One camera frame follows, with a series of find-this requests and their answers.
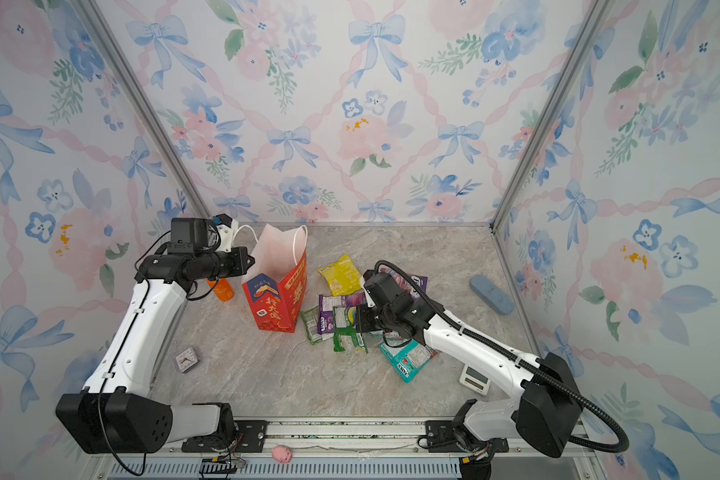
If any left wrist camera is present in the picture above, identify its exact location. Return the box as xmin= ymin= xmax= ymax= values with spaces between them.
xmin=167 ymin=214 xmax=239 ymax=255

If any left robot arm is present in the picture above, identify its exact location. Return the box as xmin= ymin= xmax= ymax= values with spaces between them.
xmin=55 ymin=247 xmax=255 ymax=454

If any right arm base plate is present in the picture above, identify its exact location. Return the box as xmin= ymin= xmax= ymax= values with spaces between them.
xmin=417 ymin=420 xmax=509 ymax=455

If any purple snack packet back side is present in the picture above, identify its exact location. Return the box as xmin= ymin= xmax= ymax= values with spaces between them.
xmin=317 ymin=290 xmax=367 ymax=337

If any yellow snack packet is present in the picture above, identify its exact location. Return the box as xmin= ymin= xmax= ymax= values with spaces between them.
xmin=317 ymin=255 xmax=363 ymax=296

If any blue glasses case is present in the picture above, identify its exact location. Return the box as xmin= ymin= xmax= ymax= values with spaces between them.
xmin=469 ymin=275 xmax=515 ymax=316

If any teal candy bag back side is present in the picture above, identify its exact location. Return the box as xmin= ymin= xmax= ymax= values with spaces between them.
xmin=379 ymin=340 xmax=438 ymax=384

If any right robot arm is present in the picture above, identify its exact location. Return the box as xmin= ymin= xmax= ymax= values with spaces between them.
xmin=356 ymin=270 xmax=582 ymax=458

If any small green snack packet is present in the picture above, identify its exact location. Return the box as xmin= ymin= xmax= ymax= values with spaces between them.
xmin=300 ymin=307 xmax=323 ymax=345

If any green candy bag back side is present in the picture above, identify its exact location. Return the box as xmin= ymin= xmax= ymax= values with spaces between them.
xmin=333 ymin=306 xmax=367 ymax=353

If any orange plastic bottle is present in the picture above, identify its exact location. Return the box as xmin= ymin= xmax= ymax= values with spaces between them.
xmin=207 ymin=278 xmax=235 ymax=302

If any red paper gift bag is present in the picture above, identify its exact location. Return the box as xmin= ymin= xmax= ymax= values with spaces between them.
xmin=241 ymin=224 xmax=308 ymax=333

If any small square clock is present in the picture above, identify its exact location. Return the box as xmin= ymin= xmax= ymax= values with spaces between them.
xmin=175 ymin=346 xmax=200 ymax=374

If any white calculator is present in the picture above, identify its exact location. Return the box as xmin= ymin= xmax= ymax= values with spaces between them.
xmin=459 ymin=365 xmax=491 ymax=396

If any aluminium front rail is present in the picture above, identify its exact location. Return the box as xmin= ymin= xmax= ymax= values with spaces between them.
xmin=82 ymin=417 xmax=605 ymax=479

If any black corrugated cable hose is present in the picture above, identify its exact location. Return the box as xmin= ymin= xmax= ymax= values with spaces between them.
xmin=373 ymin=259 xmax=631 ymax=455

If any pink small toy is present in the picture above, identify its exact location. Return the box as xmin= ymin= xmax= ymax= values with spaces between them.
xmin=271 ymin=445 xmax=293 ymax=464

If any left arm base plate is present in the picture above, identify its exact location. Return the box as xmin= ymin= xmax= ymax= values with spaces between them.
xmin=181 ymin=420 xmax=269 ymax=454

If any purple Fox's berries candy bag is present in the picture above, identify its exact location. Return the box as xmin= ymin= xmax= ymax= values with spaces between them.
xmin=391 ymin=272 xmax=429 ymax=299

